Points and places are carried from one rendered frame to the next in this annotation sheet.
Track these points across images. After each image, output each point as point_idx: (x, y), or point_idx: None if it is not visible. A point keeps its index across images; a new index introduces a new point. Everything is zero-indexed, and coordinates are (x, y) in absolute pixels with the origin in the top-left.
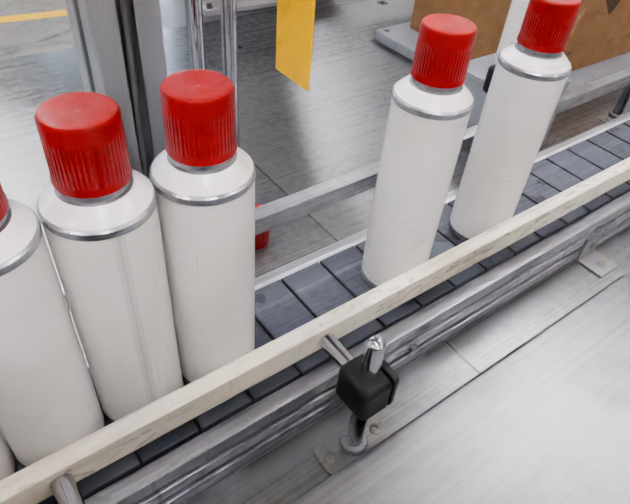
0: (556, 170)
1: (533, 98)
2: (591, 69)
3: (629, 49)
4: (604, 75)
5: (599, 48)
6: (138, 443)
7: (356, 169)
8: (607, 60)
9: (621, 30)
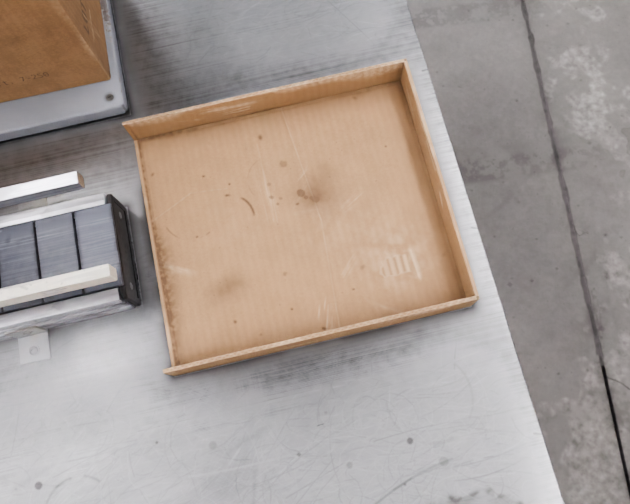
0: None
1: None
2: None
3: (81, 83)
4: None
5: None
6: None
7: None
8: (30, 98)
9: (11, 73)
